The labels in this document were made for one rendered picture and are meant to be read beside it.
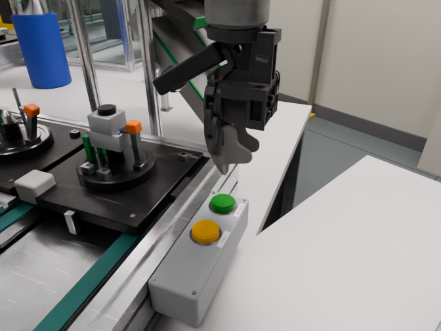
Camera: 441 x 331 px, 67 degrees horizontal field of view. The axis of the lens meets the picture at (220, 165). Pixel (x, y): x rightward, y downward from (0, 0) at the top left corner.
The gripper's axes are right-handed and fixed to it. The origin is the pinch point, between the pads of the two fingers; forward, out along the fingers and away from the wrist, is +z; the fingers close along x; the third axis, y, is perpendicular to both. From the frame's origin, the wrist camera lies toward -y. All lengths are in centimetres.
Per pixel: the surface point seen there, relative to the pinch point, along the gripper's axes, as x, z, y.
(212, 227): -6.6, 6.5, 1.3
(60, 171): -3.0, 6.6, -30.8
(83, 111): 41, 18, -67
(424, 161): 205, 97, 77
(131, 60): 88, 12, -79
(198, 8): 31.7, -17.8, -17.7
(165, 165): 6.0, 6.7, -13.6
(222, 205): -1.3, 6.5, 0.8
